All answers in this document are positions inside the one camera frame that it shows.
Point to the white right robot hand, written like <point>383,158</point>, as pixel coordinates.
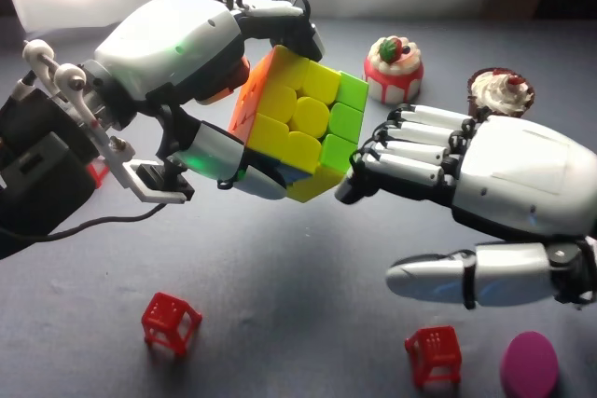
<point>522,174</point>

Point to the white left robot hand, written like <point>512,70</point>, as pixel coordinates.
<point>168,44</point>

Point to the Rubik's cube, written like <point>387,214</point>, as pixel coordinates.
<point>298,123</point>

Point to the toy chocolate cupcake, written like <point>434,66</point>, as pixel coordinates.
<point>501,92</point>

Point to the red toy stool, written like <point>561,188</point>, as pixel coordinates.
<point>436,347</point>
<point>98,173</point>
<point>165,316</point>

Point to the toy strawberry cake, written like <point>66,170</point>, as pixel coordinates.
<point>394,74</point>

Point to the magenta round disc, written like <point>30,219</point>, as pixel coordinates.
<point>529,365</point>

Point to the grey table cloth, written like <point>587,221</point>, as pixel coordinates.
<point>298,277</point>

